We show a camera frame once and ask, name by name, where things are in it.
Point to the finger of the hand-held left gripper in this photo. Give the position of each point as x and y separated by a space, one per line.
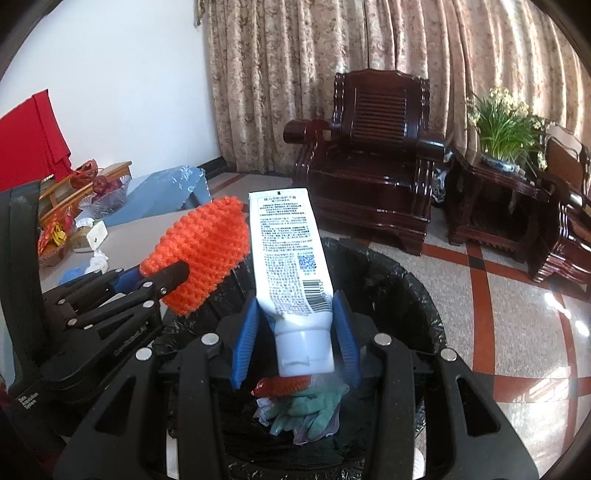
129 280
171 277

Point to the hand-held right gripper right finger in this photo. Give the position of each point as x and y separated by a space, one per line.
346 337

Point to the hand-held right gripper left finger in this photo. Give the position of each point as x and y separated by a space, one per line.
244 337

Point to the orange foam net sleeve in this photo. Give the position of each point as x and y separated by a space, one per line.
207 244

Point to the green rubber glove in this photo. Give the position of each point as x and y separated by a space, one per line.
295 410
328 394

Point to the trash bin with black bag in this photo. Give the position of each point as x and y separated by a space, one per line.
392 295

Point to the red plastic bag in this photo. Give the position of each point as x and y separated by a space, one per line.
286 385

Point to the white tissue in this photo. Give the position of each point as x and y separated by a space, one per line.
265 410
98 263

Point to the white squeeze tube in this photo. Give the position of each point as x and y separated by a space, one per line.
286 258

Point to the light blue plastic wrapper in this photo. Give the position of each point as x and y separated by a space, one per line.
78 276

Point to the beige tissue box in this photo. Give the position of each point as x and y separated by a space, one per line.
92 236

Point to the brown woven basket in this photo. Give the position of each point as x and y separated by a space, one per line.
53 258

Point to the blue floral cloth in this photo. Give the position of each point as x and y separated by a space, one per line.
161 189

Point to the pile of red snack packets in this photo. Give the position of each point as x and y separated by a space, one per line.
55 230

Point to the dark red fruit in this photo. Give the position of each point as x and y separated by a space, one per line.
108 184

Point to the light wooden bench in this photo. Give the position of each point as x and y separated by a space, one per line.
115 168

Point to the dark wooden armchair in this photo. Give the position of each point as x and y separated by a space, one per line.
364 184
568 221

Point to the red cloth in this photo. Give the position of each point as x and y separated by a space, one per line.
27 138

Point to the dark wooden side table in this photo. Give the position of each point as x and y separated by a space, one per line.
494 198

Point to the blue white flower pot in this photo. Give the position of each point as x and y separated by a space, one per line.
501 164

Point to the green flowering plant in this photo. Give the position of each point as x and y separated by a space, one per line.
503 124

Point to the beige patterned curtain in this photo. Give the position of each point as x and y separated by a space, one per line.
369 37

